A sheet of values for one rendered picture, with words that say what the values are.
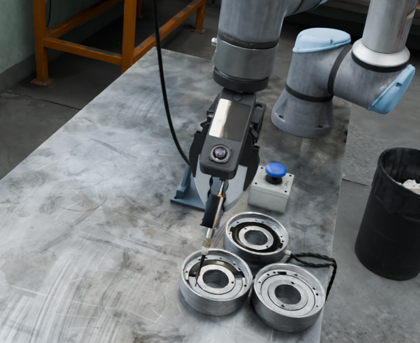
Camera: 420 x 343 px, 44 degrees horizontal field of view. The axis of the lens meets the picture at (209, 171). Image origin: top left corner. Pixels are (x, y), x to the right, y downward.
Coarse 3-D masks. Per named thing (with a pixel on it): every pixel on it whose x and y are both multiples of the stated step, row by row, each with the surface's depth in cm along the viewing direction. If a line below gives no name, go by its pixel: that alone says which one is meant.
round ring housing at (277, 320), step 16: (272, 272) 80; (288, 272) 80; (304, 272) 80; (256, 288) 75; (272, 288) 77; (288, 288) 79; (320, 288) 77; (256, 304) 75; (288, 304) 75; (304, 304) 75; (320, 304) 76; (272, 320) 73; (288, 320) 72; (304, 320) 72
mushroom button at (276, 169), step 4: (268, 164) 97; (272, 164) 97; (276, 164) 97; (280, 164) 97; (268, 168) 96; (272, 168) 96; (276, 168) 96; (280, 168) 96; (284, 168) 96; (268, 172) 96; (272, 172) 95; (276, 172) 95; (280, 172) 95; (284, 172) 96; (272, 176) 95; (276, 176) 95; (280, 176) 95
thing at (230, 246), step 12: (240, 216) 89; (252, 216) 90; (264, 216) 90; (228, 228) 87; (252, 228) 88; (276, 228) 89; (228, 240) 84; (252, 240) 89; (264, 240) 88; (288, 240) 85; (240, 252) 82; (252, 252) 81; (276, 252) 82; (252, 264) 83; (264, 264) 83
